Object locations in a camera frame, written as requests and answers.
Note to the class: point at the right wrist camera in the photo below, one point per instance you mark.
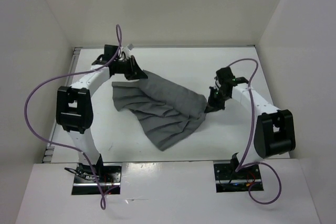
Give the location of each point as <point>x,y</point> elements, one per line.
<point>223,75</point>

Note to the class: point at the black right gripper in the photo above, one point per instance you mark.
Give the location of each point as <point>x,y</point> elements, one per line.
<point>212,106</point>

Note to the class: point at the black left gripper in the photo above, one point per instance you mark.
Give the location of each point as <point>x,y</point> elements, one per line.
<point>135,72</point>

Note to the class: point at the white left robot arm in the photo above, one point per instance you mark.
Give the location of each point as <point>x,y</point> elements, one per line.
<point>74,110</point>

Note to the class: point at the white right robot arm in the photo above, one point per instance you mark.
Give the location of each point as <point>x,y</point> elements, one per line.
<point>272,129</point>

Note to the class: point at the aluminium table frame rail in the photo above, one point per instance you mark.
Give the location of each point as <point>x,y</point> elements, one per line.
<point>58,134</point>

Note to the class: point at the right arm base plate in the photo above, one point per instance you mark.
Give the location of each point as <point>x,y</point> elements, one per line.
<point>229,181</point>

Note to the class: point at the grey pleated skirt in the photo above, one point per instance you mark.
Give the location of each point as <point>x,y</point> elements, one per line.
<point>168,112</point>

